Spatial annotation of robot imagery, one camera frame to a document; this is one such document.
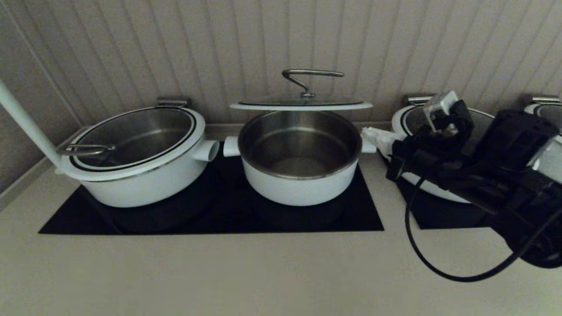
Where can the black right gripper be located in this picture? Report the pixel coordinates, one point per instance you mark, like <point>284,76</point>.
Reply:
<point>430,158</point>

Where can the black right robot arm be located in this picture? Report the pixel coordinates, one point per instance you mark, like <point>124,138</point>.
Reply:
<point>518,188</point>

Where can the far right white pot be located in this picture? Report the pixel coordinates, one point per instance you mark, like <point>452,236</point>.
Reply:
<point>542,109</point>

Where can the wide black glass cooktop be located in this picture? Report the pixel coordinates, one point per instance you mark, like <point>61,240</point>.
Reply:
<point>219,215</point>

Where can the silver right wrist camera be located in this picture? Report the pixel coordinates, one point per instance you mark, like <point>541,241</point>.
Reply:
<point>439,109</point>

